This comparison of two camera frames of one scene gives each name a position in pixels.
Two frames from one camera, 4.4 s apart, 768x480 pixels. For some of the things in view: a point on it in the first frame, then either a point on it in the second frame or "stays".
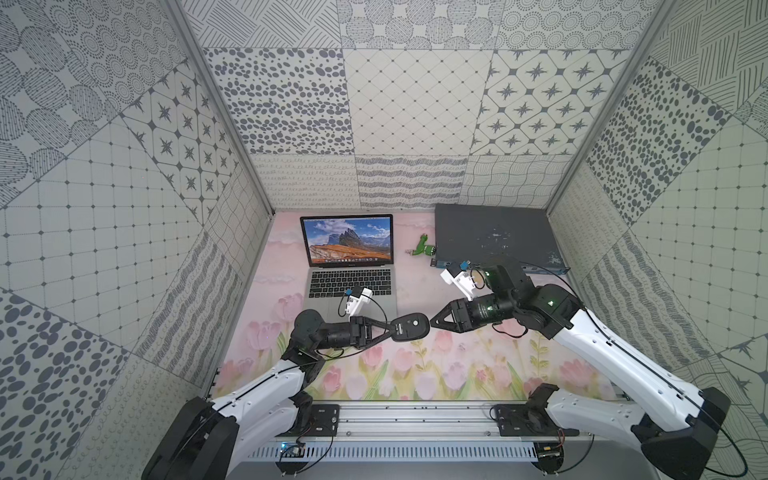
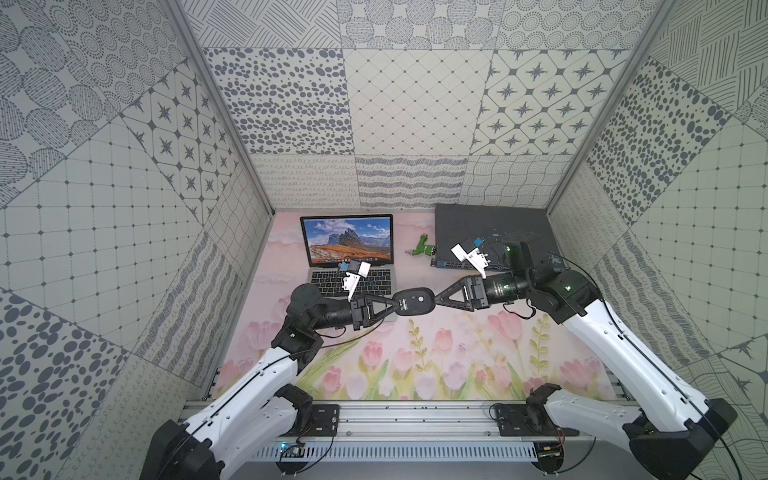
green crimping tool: x=428 y=250 stays
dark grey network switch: x=485 y=236 stays
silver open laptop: x=347 y=252 stays
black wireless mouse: x=410 y=327 to x=414 y=301
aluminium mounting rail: x=433 y=422 stays
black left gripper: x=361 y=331 to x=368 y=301
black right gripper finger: x=453 y=326 to x=451 y=305
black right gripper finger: x=453 y=305 to x=451 y=289
